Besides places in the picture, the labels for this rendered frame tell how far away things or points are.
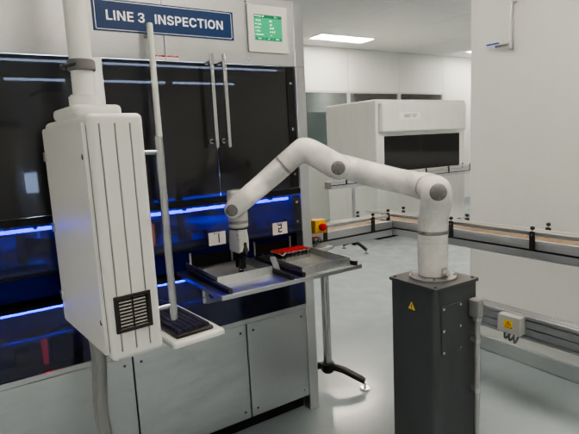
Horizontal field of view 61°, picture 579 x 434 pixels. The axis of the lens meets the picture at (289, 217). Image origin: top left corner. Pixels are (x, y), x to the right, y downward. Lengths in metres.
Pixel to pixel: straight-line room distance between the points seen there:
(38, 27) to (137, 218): 0.87
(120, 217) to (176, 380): 1.05
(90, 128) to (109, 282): 0.45
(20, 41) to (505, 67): 2.56
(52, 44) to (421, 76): 8.52
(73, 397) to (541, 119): 2.76
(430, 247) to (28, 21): 1.72
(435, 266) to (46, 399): 1.61
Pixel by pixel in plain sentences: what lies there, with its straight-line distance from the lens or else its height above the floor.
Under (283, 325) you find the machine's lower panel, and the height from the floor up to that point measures 0.52.
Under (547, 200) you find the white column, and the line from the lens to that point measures 3.20.
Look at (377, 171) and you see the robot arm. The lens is 1.99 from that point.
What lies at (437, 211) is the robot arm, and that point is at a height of 1.15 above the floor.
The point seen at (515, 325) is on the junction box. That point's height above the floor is 0.51.
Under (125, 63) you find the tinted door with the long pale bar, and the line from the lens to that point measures 2.17.
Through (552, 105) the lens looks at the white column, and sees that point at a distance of 3.17.
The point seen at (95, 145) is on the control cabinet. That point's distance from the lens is 1.53.
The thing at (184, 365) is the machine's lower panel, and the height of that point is 0.46.
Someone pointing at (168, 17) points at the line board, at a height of 1.97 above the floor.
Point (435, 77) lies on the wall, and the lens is 10.35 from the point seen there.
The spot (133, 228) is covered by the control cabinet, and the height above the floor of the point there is 1.20.
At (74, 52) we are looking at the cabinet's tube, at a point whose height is 1.75.
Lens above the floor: 1.44
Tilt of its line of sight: 9 degrees down
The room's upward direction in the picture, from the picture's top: 3 degrees counter-clockwise
